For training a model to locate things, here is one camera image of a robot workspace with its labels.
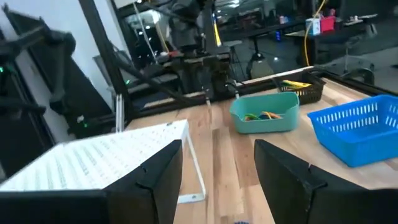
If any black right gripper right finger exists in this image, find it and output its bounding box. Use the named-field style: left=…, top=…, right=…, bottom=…
left=254, top=138, right=398, bottom=224

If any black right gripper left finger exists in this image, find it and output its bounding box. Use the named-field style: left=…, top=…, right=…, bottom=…
left=0, top=139, right=183, bottom=224

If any orange red coil wristband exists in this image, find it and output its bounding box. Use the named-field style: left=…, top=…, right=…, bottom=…
left=262, top=111, right=283, bottom=120

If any yellow green crayon box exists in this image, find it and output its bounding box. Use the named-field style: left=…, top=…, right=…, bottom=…
left=280, top=79, right=313, bottom=90

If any black office chair base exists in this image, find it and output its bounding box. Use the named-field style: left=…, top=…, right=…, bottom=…
left=246, top=36, right=275, bottom=79

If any white perforated metal shelf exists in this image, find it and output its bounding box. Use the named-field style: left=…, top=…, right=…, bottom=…
left=0, top=119, right=207, bottom=205

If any teal plastic bin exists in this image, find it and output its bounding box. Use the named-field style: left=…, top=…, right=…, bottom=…
left=229, top=91, right=300, bottom=135

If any blue slotted plastic basket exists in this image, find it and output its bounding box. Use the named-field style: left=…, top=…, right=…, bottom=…
left=307, top=94, right=398, bottom=168

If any black mesh basket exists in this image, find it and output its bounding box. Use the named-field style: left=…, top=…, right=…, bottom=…
left=272, top=70, right=327, bottom=106

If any white blue box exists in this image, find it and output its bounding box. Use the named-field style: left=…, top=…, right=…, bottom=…
left=305, top=17, right=322, bottom=36

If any red box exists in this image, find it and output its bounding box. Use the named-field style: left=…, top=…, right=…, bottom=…
left=320, top=15, right=336, bottom=33

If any black arched clamp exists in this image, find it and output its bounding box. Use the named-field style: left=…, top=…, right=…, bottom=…
left=340, top=67, right=376, bottom=86

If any yellow hanging cable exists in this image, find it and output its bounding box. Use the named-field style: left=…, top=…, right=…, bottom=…
left=212, top=12, right=223, bottom=48

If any white aluminium bracket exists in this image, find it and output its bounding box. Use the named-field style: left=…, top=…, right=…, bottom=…
left=115, top=93, right=126, bottom=133

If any yellow floor cable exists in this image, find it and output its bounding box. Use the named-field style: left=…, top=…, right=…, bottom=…
left=303, top=0, right=328, bottom=67

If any black aluminium rig frame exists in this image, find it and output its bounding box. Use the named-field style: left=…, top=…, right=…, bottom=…
left=0, top=0, right=398, bottom=138

